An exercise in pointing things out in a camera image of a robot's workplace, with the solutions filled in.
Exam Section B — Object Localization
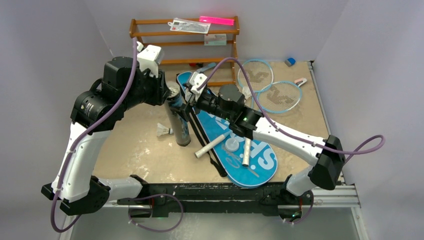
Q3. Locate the blue racket bag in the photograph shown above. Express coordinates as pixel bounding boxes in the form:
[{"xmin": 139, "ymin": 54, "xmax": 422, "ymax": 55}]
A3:
[{"xmin": 176, "ymin": 70, "xmax": 279, "ymax": 189}]

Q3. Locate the far blue badminton racket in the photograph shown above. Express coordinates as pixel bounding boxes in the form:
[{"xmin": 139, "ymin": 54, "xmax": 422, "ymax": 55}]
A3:
[{"xmin": 237, "ymin": 59, "xmax": 274, "ymax": 108}]

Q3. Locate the pink and white clip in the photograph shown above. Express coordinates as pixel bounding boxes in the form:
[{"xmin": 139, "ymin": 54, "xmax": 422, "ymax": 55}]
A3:
[{"xmin": 293, "ymin": 78, "xmax": 308, "ymax": 88}]

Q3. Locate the pink fluorescent ruler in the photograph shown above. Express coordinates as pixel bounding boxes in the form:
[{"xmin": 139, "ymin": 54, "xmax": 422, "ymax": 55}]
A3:
[{"xmin": 199, "ymin": 16, "xmax": 235, "ymax": 26}]

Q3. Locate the black shuttlecock tube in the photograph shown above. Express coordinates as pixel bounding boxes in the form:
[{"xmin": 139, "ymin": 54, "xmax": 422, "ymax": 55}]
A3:
[{"xmin": 164, "ymin": 81, "xmax": 191, "ymax": 147}]

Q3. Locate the small white box on shelf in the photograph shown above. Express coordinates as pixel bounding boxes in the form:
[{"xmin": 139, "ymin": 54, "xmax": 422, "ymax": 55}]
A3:
[{"xmin": 203, "ymin": 33, "xmax": 227, "ymax": 46}]

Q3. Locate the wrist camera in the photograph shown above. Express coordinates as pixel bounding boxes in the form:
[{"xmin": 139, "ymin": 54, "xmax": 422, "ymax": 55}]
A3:
[
  {"xmin": 136, "ymin": 41, "xmax": 165, "ymax": 78},
  {"xmin": 184, "ymin": 72, "xmax": 208, "ymax": 102}
]

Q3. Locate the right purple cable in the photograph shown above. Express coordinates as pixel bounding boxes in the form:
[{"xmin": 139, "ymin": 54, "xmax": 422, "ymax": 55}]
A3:
[{"xmin": 197, "ymin": 57, "xmax": 387, "ymax": 226}]

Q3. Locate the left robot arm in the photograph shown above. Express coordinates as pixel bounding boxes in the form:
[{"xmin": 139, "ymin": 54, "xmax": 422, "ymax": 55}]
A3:
[{"xmin": 41, "ymin": 57, "xmax": 169, "ymax": 216}]

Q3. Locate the clear packaged item on shelf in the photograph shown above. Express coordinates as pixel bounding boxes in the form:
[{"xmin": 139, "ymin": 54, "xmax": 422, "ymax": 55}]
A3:
[{"xmin": 167, "ymin": 18, "xmax": 211, "ymax": 34}]

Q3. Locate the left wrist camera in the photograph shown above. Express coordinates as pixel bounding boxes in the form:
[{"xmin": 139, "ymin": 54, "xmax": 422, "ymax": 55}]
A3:
[{"xmin": 136, "ymin": 41, "xmax": 165, "ymax": 78}]

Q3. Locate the wooden three-tier shelf rack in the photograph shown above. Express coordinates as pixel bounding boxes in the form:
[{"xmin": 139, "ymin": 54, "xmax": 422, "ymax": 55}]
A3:
[{"xmin": 128, "ymin": 15, "xmax": 241, "ymax": 90}]

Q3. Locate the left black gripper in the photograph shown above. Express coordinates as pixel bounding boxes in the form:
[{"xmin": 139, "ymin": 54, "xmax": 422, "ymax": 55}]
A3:
[{"xmin": 120, "ymin": 64, "xmax": 170, "ymax": 111}]

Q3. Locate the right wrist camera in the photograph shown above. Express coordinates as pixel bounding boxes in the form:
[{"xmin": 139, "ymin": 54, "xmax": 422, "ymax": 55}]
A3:
[{"xmin": 184, "ymin": 72, "xmax": 208, "ymax": 102}]

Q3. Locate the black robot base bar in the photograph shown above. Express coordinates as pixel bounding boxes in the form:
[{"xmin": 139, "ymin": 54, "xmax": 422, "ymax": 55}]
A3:
[{"xmin": 118, "ymin": 182, "xmax": 313, "ymax": 219}]

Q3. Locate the blue and grey eraser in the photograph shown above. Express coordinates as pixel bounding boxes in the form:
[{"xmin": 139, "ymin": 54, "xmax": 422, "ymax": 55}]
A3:
[{"xmin": 284, "ymin": 57, "xmax": 296, "ymax": 67}]

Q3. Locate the white shuttlecock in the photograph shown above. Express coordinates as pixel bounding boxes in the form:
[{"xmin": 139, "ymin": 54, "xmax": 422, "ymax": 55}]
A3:
[
  {"xmin": 241, "ymin": 86, "xmax": 252, "ymax": 101},
  {"xmin": 156, "ymin": 122, "xmax": 174, "ymax": 137},
  {"xmin": 168, "ymin": 86, "xmax": 180, "ymax": 98}
]

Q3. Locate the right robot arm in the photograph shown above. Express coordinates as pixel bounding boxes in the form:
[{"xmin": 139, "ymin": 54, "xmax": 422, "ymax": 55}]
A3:
[{"xmin": 181, "ymin": 83, "xmax": 346, "ymax": 204}]

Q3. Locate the red and black small object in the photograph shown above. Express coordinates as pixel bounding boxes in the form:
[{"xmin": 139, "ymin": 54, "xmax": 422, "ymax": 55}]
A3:
[{"xmin": 188, "ymin": 62, "xmax": 204, "ymax": 68}]

